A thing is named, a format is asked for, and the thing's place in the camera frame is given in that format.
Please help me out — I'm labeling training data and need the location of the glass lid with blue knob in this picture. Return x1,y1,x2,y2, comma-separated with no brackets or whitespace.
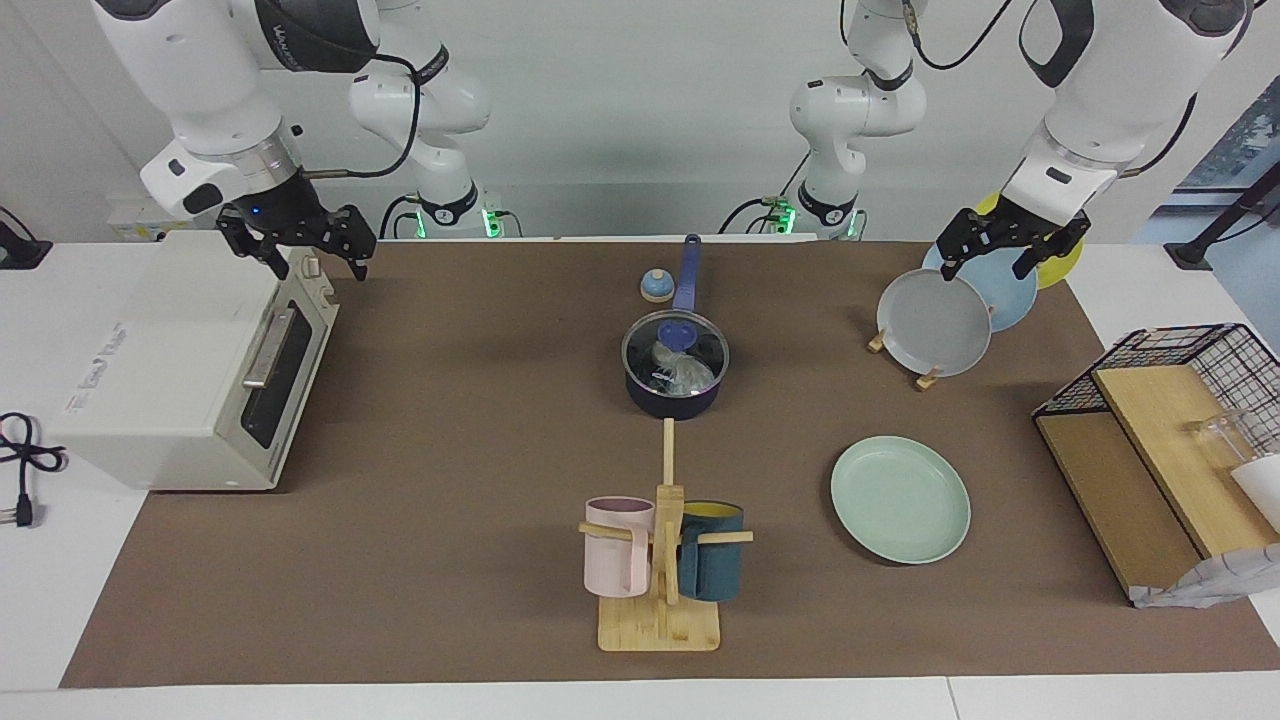
621,310,730,398

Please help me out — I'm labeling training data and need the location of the grey patterned cloth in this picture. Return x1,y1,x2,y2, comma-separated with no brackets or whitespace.
1130,544,1280,609

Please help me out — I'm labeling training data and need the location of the black clamp mount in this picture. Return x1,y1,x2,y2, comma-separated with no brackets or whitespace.
0,205,53,271

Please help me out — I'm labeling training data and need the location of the brown table mat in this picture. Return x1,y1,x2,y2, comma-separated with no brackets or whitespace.
60,240,1280,689

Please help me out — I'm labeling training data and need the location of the teal mug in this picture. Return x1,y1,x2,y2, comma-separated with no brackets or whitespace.
677,501,746,602

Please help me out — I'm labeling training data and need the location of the dark pot with purple handle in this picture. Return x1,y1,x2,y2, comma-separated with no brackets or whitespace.
621,234,731,421

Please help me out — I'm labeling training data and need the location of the light blue plate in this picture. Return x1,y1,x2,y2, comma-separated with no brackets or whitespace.
922,243,1039,333

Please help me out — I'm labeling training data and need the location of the light bamboo board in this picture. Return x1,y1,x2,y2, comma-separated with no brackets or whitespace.
1092,365,1280,559

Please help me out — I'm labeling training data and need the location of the white toaster oven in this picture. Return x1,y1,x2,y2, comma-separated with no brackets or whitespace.
48,230,341,493

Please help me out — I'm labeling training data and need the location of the black wire basket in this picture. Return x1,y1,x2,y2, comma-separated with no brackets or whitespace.
1032,323,1280,463

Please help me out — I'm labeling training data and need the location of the yellow plate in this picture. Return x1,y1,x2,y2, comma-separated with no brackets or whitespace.
975,192,1085,291

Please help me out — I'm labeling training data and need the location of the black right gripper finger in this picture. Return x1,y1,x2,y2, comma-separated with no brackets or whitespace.
330,204,378,282
216,204,292,282

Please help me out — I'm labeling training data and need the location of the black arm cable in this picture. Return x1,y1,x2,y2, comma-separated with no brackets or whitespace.
900,0,1201,181
255,0,421,181

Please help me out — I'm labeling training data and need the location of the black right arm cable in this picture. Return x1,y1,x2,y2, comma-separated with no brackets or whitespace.
255,0,421,181

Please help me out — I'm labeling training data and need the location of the black stand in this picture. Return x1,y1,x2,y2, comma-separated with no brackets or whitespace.
1165,160,1280,271

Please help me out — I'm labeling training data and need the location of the clear glass cup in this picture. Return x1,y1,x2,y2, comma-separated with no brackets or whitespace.
1185,410,1263,473

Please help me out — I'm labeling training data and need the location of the white cup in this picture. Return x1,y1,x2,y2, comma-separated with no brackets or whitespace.
1230,455,1280,533

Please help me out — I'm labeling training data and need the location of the vermicelli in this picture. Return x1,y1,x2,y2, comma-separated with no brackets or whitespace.
648,340,717,393

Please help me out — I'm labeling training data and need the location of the black power cord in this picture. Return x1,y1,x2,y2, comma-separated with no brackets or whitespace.
0,412,69,529

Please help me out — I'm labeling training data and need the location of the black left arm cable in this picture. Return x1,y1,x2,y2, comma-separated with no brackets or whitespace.
900,0,1201,181

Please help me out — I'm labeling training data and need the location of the white wall box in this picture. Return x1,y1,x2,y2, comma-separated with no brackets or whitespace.
108,195,216,243

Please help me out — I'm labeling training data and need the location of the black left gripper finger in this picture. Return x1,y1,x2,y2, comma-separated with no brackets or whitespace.
1012,215,1092,282
937,209,988,284

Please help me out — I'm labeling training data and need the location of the pink mug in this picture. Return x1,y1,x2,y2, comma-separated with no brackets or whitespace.
584,497,657,599

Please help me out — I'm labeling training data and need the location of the mint green plate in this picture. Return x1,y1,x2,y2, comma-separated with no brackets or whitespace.
830,436,972,565

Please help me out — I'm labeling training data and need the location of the brown wooden board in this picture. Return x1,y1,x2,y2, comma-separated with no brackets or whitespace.
1035,412,1203,598

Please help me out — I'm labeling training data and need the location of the wooden mug tree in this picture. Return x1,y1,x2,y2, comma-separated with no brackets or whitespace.
578,418,754,653

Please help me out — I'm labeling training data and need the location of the grey plate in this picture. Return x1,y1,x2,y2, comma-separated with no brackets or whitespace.
877,268,993,378

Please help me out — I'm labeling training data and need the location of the wooden plate rack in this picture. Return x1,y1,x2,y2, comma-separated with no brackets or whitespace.
867,325,944,391

